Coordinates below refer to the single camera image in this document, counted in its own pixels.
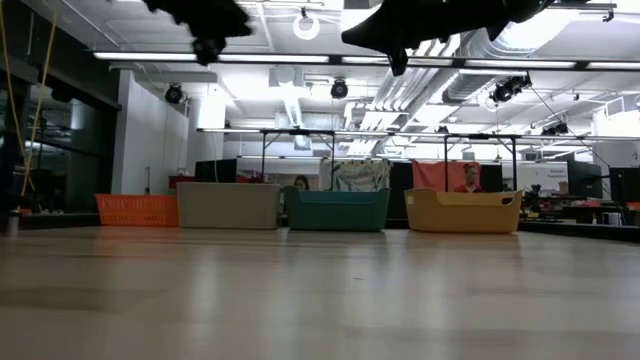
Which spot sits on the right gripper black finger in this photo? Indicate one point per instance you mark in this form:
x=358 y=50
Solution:
x=390 y=20
x=398 y=55

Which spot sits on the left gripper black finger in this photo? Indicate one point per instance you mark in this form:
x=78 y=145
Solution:
x=207 y=50
x=237 y=17

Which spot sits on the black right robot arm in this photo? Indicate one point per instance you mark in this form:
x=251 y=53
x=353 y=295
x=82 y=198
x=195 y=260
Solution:
x=525 y=7

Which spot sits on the black beam with light strips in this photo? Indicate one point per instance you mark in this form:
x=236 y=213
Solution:
x=275 y=58

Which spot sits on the black ceiling spotlight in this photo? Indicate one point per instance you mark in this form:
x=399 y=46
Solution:
x=502 y=92
x=555 y=130
x=339 y=90
x=173 y=94

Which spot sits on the black monitor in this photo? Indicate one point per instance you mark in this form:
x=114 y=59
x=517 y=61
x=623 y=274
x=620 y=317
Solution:
x=582 y=180
x=625 y=185
x=215 y=171

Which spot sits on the orange cloth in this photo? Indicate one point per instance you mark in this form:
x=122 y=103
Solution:
x=430 y=175

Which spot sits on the white patterned cloth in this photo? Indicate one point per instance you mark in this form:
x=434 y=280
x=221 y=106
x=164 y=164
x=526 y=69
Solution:
x=355 y=175

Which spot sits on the red box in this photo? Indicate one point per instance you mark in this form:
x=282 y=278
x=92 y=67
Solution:
x=180 y=182

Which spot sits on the person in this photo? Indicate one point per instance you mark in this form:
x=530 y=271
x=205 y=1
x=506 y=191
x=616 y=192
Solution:
x=301 y=183
x=471 y=175

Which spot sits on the black ceiling track fixture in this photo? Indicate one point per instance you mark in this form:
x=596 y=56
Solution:
x=607 y=16

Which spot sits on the grey plastic bin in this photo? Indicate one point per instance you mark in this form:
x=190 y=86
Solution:
x=227 y=206

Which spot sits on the green plastic bin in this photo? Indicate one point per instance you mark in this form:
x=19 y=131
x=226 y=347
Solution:
x=335 y=212

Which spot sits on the yellow plastic bin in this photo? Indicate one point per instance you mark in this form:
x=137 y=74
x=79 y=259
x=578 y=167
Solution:
x=462 y=215

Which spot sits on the orange mesh basket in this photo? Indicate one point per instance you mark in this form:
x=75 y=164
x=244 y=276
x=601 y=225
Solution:
x=135 y=210

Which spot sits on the white sign board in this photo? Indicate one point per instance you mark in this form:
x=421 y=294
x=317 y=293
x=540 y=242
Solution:
x=542 y=177

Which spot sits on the black background rig frame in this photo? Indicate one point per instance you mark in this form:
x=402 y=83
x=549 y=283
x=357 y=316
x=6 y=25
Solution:
x=480 y=136
x=300 y=132

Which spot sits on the grey cylinder post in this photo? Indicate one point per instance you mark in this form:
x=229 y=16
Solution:
x=13 y=225

